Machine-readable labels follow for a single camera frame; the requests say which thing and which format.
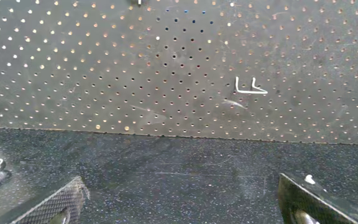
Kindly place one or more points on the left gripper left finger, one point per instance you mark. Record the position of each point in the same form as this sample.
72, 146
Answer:
57, 205

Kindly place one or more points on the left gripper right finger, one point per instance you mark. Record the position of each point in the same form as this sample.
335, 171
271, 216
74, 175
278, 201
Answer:
306, 202

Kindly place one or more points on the black pegboard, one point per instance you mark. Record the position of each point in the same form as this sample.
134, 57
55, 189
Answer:
104, 77

